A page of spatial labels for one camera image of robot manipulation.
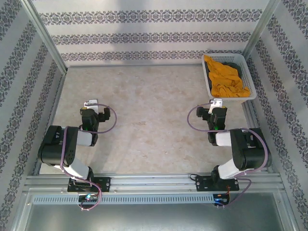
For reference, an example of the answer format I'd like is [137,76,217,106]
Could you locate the slotted grey cable duct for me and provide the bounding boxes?
[32,193,215,205]

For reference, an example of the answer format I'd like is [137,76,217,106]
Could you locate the white plastic basket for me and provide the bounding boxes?
[201,53,257,105]

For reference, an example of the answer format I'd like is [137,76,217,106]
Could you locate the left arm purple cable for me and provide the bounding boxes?
[60,103,118,212]

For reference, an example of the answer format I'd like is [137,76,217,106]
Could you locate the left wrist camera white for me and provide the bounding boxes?
[83,99,100,113]

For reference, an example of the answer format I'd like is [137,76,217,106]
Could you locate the grey metal sheet panel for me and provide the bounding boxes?
[13,191,298,231]

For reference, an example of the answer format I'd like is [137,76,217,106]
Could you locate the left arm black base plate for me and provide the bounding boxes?
[67,177,112,193]

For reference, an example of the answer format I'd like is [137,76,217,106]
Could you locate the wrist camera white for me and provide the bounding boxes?
[208,98,223,114]
[83,99,100,113]

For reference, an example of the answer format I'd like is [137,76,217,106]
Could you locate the yellow t-shirt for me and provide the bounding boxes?
[204,55,251,99]

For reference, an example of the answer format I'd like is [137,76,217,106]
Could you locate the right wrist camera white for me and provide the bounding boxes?
[208,98,223,114]

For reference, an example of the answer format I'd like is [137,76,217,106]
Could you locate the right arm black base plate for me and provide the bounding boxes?
[195,175,240,193]

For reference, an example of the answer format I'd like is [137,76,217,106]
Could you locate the aluminium mounting rail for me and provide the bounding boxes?
[23,172,282,191]

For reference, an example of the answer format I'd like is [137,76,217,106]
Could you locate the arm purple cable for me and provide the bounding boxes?
[187,102,272,208]
[60,103,118,212]

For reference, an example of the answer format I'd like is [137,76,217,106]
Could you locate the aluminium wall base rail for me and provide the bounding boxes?
[65,63,203,68]

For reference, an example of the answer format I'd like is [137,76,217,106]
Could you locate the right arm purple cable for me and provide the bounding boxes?
[187,102,272,208]

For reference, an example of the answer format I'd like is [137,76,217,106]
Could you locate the aluminium frame post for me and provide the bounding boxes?
[241,0,283,59]
[20,0,68,74]

